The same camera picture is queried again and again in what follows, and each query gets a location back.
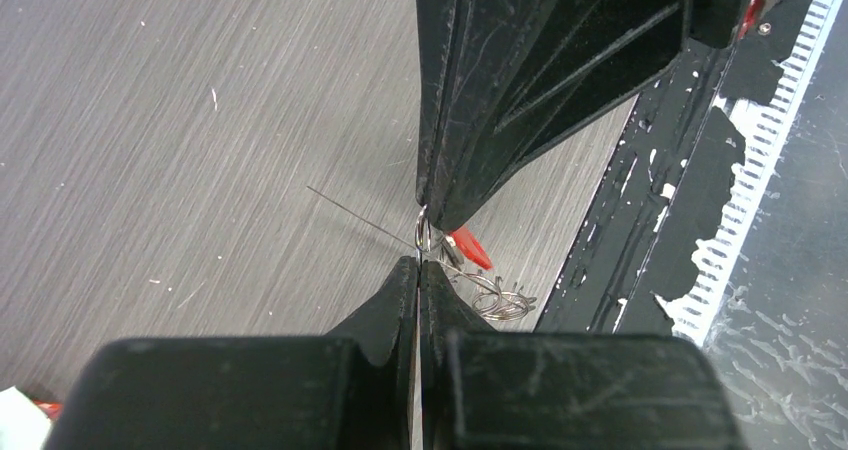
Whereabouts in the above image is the red key tag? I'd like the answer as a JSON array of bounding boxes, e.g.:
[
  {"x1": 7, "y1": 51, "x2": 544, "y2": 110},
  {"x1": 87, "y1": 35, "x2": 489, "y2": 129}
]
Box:
[{"x1": 450, "y1": 226, "x2": 494, "y2": 270}]

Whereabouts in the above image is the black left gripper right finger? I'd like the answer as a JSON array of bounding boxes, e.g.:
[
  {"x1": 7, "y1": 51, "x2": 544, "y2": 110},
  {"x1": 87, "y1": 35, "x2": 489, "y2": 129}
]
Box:
[{"x1": 421, "y1": 261, "x2": 746, "y2": 449}]

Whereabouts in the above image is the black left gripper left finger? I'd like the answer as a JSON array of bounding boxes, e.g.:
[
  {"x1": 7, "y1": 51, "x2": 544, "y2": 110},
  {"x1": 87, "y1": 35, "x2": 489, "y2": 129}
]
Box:
[{"x1": 46, "y1": 257, "x2": 419, "y2": 449}]

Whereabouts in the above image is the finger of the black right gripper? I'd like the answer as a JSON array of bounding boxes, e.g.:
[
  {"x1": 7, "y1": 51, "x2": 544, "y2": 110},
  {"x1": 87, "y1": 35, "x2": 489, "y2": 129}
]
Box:
[
  {"x1": 427, "y1": 0, "x2": 692, "y2": 232},
  {"x1": 415, "y1": 0, "x2": 467, "y2": 209}
]

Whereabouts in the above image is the silver perforated keyring plate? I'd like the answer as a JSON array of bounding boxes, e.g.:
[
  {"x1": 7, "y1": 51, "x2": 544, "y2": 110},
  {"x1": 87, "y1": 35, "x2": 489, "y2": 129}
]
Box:
[{"x1": 305, "y1": 185, "x2": 539, "y2": 450}]

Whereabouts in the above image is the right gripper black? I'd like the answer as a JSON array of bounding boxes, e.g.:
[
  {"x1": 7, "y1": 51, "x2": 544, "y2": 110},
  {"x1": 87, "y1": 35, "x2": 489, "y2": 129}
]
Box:
[{"x1": 690, "y1": 0, "x2": 782, "y2": 48}]

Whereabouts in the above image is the orange floral cloth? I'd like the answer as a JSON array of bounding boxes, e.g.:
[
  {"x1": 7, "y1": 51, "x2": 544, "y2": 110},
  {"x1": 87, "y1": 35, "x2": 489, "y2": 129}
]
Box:
[{"x1": 33, "y1": 400, "x2": 63, "y2": 421}]

